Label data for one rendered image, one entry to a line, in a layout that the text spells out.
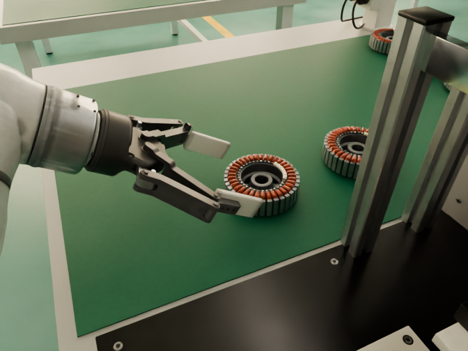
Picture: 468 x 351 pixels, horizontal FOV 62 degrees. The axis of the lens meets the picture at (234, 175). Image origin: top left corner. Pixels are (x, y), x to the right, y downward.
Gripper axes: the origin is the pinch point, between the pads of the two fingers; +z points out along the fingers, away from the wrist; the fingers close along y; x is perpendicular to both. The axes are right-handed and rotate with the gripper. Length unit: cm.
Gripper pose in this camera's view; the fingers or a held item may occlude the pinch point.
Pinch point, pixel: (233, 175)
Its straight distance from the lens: 55.9
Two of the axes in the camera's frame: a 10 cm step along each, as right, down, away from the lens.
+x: -4.7, 7.7, 4.3
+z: 8.2, 2.1, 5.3
